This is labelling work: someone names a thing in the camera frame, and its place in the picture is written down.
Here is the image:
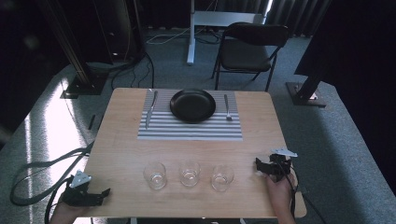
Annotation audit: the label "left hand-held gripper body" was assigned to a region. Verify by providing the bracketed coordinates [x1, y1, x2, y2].
[60, 169, 96, 207]

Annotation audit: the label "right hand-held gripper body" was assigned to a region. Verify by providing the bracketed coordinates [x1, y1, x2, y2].
[268, 147, 299, 183]

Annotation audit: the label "person's left hand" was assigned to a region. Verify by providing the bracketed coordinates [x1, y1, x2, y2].
[49, 201, 92, 224]

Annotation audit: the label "person's right hand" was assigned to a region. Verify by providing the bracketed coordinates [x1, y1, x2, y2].
[265, 173, 299, 214]

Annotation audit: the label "clear drinking glass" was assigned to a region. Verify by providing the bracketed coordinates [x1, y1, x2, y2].
[210, 163, 235, 193]
[142, 161, 168, 191]
[178, 160, 202, 188]

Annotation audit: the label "silver fork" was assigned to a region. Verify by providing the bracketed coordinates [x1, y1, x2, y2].
[222, 93, 233, 122]

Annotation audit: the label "small black floor strip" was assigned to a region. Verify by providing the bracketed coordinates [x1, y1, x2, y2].
[87, 114, 97, 132]

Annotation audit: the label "grey striped placemat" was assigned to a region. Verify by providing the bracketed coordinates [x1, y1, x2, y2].
[136, 89, 244, 142]

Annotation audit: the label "black metal stand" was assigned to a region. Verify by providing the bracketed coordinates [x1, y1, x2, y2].
[39, 0, 109, 100]
[285, 0, 332, 109]

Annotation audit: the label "black plate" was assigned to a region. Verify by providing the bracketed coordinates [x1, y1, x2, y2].
[169, 89, 217, 124]

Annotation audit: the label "silver table knife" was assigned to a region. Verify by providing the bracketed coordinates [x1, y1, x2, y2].
[145, 90, 159, 131]

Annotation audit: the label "black folding chair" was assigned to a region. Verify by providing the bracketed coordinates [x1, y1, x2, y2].
[211, 21, 290, 93]

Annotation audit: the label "dark curtain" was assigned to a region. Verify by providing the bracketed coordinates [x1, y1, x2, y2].
[266, 0, 332, 39]

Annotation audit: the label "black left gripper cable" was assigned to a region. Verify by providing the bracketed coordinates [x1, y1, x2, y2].
[44, 176, 75, 224]

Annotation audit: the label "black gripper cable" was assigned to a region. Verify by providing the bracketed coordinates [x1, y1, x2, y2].
[44, 176, 75, 224]
[276, 159, 328, 224]

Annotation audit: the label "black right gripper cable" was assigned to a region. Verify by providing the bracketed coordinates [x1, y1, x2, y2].
[276, 159, 328, 224]

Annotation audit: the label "black floor cables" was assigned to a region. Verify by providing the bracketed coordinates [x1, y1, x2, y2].
[109, 50, 156, 91]

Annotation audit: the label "white desk frame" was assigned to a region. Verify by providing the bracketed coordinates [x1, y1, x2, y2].
[186, 0, 269, 66]

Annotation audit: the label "white floor cable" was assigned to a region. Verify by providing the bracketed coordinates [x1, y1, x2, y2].
[145, 27, 191, 46]

